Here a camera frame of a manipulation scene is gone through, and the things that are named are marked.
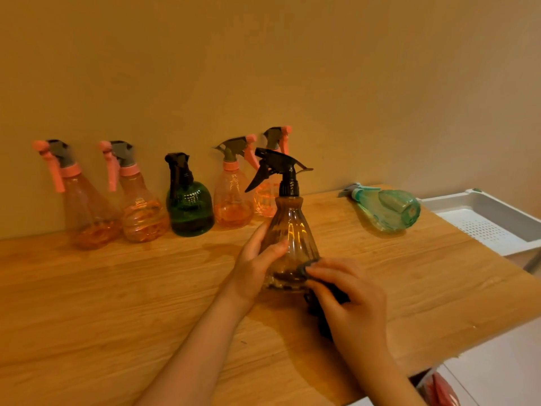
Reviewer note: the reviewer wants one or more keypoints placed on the person's left hand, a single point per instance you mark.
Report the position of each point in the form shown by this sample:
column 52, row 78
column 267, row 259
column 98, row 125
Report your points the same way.
column 250, row 270

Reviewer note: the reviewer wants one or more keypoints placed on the person's right hand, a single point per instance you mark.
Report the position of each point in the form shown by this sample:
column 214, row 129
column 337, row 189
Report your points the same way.
column 357, row 310

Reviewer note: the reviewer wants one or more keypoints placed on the person's right thumb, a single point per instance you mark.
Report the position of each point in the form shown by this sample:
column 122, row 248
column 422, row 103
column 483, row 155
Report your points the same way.
column 323, row 302

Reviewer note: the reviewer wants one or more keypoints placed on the person's left thumb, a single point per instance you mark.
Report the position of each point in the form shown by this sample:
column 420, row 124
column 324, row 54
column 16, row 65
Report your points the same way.
column 272, row 253

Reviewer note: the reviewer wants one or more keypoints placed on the person's right middle finger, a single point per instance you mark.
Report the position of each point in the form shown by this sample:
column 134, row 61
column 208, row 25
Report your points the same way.
column 332, row 283

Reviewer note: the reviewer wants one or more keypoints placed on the black cleaning cloth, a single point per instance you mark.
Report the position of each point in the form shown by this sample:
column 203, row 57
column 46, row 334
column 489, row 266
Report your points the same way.
column 327, row 298

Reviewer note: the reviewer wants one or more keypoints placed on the brown spray bottle black trigger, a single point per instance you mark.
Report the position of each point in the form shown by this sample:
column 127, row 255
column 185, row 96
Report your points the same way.
column 290, row 232

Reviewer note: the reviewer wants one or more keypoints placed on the person's left forearm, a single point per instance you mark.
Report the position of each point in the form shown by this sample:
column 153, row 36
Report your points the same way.
column 198, row 355

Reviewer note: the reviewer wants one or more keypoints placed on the person's right forearm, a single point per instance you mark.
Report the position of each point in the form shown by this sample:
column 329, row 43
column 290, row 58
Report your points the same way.
column 382, row 378

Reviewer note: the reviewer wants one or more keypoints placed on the orange spray bottle pink trigger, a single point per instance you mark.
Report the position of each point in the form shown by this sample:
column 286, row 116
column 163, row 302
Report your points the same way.
column 232, row 194
column 137, row 202
column 270, row 194
column 80, row 198

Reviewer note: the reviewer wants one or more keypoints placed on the teal spray bottle lying down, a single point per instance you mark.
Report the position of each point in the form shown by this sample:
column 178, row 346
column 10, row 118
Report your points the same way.
column 389, row 207

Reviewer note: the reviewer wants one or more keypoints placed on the green spray bottle black trigger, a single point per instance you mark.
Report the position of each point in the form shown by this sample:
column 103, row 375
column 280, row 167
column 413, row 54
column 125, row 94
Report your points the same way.
column 189, row 202

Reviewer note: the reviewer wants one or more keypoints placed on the red plastic bag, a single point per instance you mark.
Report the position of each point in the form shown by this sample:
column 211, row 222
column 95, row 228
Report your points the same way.
column 439, row 388

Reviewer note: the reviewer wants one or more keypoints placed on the white plastic perforated tray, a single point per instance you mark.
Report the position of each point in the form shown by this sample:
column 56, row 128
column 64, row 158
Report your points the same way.
column 486, row 219

